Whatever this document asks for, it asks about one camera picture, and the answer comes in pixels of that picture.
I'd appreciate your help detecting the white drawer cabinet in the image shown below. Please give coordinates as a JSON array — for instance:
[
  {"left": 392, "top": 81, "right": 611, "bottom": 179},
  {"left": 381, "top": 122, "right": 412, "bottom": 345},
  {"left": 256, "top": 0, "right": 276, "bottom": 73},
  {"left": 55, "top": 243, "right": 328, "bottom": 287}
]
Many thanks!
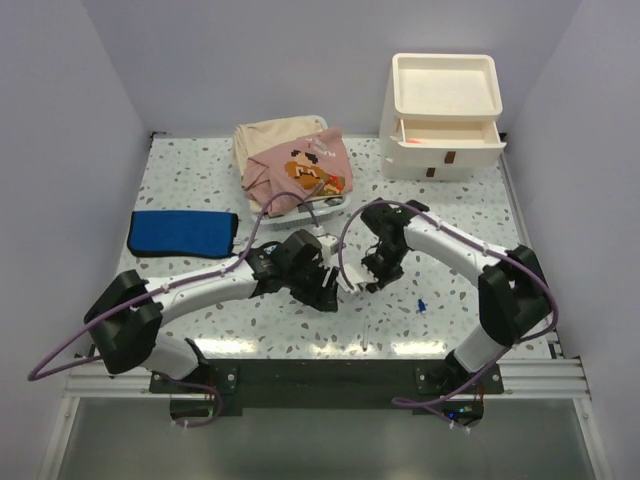
[{"left": 379, "top": 53, "right": 506, "bottom": 181}]

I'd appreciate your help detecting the brown top drawer handle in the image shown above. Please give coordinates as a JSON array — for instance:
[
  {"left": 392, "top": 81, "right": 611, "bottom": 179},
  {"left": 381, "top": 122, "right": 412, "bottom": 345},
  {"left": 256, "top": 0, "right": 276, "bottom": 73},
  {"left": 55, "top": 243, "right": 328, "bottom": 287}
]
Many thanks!
[{"left": 444, "top": 151, "right": 456, "bottom": 164}]

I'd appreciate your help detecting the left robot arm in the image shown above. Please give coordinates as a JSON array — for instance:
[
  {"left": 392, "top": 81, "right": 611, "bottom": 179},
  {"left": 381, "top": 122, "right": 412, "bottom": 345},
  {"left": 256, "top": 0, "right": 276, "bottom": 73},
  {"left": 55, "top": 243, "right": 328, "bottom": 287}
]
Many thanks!
[{"left": 84, "top": 230, "right": 340, "bottom": 392}]

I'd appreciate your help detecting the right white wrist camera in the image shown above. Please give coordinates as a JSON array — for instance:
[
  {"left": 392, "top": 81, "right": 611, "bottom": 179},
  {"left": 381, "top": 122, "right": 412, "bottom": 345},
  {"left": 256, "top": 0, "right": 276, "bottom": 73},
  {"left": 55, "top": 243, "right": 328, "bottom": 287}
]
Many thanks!
[{"left": 337, "top": 263, "right": 375, "bottom": 295}]

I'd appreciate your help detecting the blue cloth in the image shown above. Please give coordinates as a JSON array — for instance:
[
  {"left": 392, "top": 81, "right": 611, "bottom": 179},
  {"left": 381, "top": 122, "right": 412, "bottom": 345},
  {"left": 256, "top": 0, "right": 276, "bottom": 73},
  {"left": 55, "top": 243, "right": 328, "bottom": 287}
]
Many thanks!
[{"left": 126, "top": 210, "right": 239, "bottom": 259}]

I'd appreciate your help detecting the white laundry basket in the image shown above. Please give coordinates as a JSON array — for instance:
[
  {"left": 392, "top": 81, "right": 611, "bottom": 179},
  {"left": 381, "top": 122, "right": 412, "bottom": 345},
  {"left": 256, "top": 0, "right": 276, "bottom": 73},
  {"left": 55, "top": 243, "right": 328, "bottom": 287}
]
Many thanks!
[{"left": 233, "top": 113, "right": 354, "bottom": 232}]

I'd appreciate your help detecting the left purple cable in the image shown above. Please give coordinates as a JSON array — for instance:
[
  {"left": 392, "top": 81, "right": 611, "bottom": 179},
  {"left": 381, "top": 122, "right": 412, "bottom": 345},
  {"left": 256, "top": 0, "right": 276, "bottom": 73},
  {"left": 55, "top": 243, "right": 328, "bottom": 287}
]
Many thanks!
[{"left": 27, "top": 191, "right": 329, "bottom": 428}]

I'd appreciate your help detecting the aluminium rail frame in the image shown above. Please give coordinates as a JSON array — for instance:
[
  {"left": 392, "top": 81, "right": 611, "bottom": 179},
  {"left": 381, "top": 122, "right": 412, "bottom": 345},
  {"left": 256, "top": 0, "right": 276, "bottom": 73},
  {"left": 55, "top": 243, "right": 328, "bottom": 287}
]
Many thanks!
[{"left": 37, "top": 130, "right": 609, "bottom": 480}]

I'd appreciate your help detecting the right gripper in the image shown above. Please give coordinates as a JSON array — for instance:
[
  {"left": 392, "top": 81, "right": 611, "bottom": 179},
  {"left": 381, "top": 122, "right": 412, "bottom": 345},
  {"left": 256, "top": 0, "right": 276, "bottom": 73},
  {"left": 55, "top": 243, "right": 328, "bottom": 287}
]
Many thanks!
[{"left": 358, "top": 241, "right": 410, "bottom": 293}]

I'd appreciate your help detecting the white slim pen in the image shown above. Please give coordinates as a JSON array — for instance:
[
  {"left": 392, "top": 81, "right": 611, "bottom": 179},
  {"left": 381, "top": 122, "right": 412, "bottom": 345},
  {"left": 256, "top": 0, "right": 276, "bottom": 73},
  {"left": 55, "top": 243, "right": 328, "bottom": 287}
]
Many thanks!
[{"left": 361, "top": 316, "right": 370, "bottom": 352}]

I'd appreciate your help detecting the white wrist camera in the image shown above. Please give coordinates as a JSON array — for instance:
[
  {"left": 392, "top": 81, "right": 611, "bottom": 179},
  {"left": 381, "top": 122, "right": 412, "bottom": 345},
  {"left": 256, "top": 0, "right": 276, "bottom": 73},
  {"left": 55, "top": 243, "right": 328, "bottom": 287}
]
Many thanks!
[
  {"left": 337, "top": 263, "right": 375, "bottom": 295},
  {"left": 312, "top": 226, "right": 342, "bottom": 266}
]

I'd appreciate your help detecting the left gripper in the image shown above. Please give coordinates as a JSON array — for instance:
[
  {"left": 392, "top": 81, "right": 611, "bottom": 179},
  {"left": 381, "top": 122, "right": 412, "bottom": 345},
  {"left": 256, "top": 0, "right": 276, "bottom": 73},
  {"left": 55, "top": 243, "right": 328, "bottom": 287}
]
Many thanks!
[{"left": 284, "top": 258, "right": 338, "bottom": 313}]

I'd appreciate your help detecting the pink printed t-shirt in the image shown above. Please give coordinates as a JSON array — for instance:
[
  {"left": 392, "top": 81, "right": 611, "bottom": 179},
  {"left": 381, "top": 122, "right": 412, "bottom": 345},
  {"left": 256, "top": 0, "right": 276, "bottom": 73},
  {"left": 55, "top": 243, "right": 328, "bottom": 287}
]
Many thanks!
[{"left": 242, "top": 127, "right": 353, "bottom": 216}]

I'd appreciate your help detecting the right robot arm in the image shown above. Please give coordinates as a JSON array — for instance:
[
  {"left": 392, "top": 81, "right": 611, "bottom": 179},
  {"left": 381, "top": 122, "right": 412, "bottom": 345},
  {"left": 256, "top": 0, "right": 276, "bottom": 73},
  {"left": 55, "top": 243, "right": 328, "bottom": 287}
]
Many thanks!
[{"left": 360, "top": 200, "right": 554, "bottom": 393}]

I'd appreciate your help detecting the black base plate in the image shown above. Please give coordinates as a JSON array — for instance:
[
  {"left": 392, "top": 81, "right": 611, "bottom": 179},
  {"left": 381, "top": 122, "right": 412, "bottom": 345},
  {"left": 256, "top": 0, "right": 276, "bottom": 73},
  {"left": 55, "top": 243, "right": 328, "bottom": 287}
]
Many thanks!
[{"left": 148, "top": 356, "right": 502, "bottom": 418}]

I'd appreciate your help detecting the blue round tin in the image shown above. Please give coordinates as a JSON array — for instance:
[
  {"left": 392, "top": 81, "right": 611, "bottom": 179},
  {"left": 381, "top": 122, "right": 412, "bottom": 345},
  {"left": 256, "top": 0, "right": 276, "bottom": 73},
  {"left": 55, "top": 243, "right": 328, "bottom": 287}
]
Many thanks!
[{"left": 262, "top": 242, "right": 280, "bottom": 252}]

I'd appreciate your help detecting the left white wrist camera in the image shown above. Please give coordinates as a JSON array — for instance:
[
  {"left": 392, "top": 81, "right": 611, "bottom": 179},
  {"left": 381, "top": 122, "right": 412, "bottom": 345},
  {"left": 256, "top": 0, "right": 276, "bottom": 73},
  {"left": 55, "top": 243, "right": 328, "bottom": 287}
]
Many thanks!
[{"left": 312, "top": 226, "right": 342, "bottom": 266}]

